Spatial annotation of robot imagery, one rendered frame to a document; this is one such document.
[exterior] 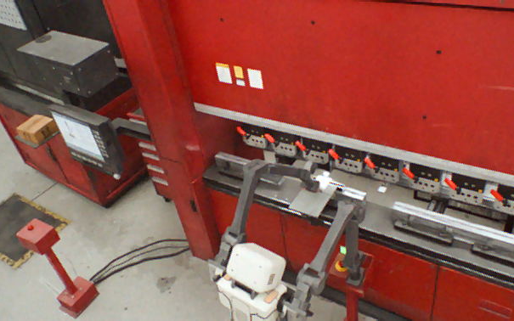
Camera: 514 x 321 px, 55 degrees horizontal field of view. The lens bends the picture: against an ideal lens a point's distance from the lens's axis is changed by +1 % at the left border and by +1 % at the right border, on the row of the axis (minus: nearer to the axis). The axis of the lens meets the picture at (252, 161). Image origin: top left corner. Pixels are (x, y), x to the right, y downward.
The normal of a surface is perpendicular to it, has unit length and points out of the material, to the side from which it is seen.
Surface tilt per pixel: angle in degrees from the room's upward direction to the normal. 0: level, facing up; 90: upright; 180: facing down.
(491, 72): 90
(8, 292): 0
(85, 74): 90
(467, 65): 90
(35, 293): 0
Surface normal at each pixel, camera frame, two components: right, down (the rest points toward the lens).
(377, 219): -0.14, -0.76
